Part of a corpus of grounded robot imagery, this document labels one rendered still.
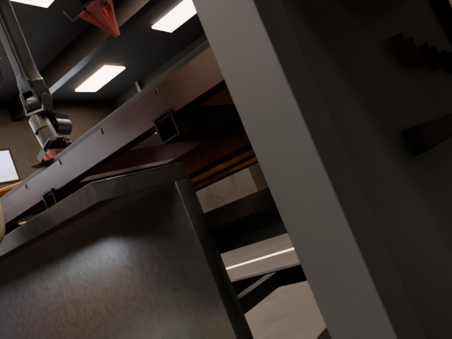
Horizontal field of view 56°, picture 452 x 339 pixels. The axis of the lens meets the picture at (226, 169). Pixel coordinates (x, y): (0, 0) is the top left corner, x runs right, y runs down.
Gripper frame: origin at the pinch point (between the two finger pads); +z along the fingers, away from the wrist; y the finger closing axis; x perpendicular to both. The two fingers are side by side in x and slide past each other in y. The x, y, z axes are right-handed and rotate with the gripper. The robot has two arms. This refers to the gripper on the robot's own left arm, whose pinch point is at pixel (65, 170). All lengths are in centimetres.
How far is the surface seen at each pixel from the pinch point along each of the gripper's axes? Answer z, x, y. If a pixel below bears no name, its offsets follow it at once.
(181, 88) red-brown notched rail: 22, 16, -62
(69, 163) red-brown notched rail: 11.8, 15.7, -24.3
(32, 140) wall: -464, -444, 674
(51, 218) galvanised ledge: 30, 35, -40
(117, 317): 47, 19, -18
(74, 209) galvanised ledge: 33, 35, -47
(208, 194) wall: -149, -661, 496
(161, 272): 45, 19, -38
